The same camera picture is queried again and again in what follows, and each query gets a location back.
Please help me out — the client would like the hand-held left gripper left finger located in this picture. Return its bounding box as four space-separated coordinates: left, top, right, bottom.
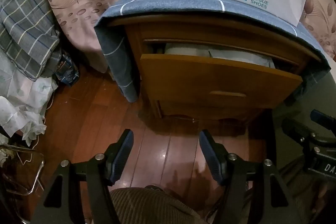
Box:
33 129 134 224

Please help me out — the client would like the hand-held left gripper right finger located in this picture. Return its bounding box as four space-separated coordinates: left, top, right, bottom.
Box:
199 130 300 224

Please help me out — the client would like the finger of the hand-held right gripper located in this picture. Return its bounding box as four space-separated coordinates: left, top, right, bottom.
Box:
282 119 315 147
310 109 336 131

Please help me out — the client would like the person's left leg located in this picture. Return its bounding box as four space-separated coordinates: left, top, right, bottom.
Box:
110 187 210 224

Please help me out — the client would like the blue packet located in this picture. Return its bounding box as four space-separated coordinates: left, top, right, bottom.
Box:
55 53 79 87

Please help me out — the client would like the white crumpled bedding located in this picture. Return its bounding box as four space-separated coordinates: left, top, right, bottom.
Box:
0 51 59 146

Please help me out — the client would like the wooden nightstand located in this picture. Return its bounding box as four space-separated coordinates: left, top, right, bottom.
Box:
108 17 323 135

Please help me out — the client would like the blue checked cloth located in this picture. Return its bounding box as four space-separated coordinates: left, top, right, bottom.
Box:
94 0 332 103

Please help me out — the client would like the leaf-print bed sheet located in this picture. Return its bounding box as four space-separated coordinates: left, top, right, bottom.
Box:
26 0 336 74

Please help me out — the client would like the grey plaid pillow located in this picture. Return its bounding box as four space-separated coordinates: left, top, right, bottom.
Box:
0 0 62 81

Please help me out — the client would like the metal wire rack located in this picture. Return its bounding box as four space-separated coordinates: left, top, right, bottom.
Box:
0 144 45 195

